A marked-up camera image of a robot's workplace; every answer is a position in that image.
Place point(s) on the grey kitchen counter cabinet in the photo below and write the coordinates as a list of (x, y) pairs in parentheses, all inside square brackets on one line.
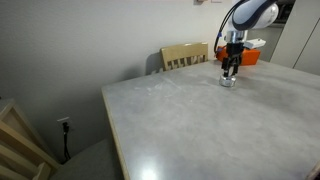
[(270, 40)]

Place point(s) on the light wooden chair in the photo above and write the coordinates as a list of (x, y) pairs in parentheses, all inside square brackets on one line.
[(184, 53)]

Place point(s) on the wooden slatted chair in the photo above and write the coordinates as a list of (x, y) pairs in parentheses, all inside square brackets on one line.
[(20, 146)]

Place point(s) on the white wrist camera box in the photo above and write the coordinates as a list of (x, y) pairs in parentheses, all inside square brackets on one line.
[(255, 43)]

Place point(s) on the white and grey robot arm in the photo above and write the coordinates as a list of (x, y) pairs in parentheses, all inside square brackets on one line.
[(253, 13)]

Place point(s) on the white wall outlet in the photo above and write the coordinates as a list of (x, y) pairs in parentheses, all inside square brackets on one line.
[(62, 119)]

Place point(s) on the silver round container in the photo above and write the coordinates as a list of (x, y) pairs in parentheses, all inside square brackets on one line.
[(227, 83)]

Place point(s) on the orange box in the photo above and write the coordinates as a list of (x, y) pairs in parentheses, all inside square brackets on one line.
[(250, 56)]

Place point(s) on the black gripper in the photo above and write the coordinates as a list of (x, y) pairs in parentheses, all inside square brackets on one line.
[(235, 50)]

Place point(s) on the black microwave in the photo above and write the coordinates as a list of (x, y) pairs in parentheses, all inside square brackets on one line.
[(285, 10)]

